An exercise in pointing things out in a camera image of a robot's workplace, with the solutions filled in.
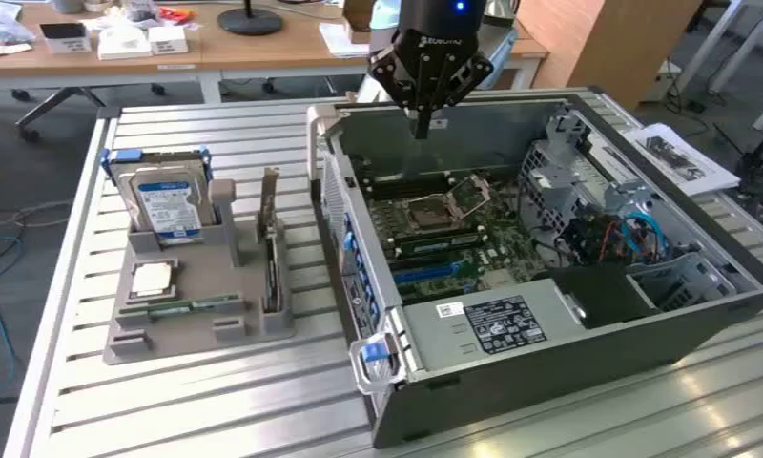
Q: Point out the metal socket cover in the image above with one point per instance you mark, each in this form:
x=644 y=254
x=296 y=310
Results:
x=471 y=193

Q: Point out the perforated metal drive cage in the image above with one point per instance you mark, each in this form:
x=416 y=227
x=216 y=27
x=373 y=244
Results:
x=573 y=210

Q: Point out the brown cardboard box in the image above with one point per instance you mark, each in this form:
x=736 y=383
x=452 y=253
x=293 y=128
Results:
x=356 y=14

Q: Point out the graphics card with metal bracket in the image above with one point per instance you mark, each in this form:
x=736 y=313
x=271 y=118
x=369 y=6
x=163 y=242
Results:
x=268 y=200

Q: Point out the grey cup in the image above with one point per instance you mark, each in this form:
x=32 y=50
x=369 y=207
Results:
x=67 y=6

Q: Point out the white floor box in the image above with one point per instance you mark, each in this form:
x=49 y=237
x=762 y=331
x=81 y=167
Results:
x=665 y=86

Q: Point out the green RAM stick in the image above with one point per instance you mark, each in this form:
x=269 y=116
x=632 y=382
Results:
x=432 y=245
x=177 y=307

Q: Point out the hard disk with blue label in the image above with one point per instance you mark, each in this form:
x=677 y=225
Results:
x=165 y=205

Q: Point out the clear plastic bag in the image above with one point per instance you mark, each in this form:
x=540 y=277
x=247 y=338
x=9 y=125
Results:
x=0 y=26

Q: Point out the blue case release latch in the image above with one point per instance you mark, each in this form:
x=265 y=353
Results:
x=372 y=353

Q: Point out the orange packet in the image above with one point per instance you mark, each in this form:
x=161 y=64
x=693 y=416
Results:
x=177 y=14

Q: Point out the black round lamp base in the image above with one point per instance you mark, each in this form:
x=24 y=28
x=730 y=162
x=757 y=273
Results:
x=251 y=23

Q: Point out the grey power supply unit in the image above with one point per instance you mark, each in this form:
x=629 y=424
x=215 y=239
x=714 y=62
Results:
x=432 y=343

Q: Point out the green motherboard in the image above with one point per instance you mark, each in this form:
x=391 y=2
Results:
x=509 y=238

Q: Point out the white box with black top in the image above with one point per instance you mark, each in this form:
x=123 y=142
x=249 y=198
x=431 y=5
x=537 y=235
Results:
x=69 y=45

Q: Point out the white paper card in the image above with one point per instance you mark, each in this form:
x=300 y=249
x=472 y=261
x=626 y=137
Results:
x=7 y=49

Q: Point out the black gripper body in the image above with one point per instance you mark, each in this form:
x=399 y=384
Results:
x=439 y=24

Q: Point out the blue plastic disk caddy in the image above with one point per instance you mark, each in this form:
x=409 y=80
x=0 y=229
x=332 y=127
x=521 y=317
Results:
x=127 y=156

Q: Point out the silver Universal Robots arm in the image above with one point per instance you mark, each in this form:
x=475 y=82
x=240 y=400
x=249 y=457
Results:
x=381 y=19

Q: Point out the black power strip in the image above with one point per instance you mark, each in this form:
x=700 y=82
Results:
x=697 y=106

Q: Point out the printed paper stack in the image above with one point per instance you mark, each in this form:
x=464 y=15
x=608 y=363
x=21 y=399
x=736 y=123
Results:
x=681 y=157

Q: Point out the CPU socket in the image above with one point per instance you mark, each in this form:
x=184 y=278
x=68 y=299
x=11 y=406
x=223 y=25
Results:
x=429 y=214

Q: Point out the black RAM slot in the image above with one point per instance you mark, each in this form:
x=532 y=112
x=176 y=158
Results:
x=420 y=262

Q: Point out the grey metal disk bay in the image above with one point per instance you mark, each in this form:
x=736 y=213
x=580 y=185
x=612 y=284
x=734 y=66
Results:
x=693 y=281

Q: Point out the dark grey open PC case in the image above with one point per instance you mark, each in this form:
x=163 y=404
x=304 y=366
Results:
x=546 y=381

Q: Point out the grey plastic parts rack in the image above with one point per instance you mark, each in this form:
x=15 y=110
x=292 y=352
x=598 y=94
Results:
x=209 y=276

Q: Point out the wooden cabinet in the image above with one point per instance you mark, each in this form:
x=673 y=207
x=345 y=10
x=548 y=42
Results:
x=610 y=47

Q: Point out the silver CPU chip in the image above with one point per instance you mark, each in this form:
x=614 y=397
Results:
x=152 y=279

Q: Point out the small white box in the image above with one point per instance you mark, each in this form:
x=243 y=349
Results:
x=168 y=43

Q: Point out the white boxes on desk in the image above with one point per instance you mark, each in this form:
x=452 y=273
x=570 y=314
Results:
x=124 y=47

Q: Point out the wooden office desk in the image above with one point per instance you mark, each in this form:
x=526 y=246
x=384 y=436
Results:
x=261 y=50
x=37 y=64

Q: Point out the white table frame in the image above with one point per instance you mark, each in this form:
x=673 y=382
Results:
x=748 y=45

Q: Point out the white papers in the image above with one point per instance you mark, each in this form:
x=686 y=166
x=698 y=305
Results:
x=340 y=43

